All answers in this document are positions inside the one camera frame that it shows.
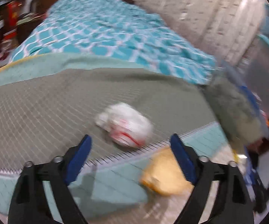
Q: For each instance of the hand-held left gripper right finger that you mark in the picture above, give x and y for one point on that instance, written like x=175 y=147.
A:
x=183 y=161

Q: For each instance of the clear plastic storage box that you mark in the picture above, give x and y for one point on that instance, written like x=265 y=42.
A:
x=265 y=74

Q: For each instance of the beige leaf print curtain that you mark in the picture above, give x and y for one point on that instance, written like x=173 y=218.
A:
x=195 y=9

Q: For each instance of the white plastic bag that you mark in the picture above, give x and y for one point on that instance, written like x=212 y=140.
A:
x=125 y=121

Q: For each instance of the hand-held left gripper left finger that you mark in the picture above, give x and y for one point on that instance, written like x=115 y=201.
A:
x=78 y=158

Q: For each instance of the orange snack packet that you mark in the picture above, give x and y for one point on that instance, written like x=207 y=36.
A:
x=164 y=175

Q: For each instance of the teal patterned quilt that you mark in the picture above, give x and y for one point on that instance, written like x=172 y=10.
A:
x=101 y=28

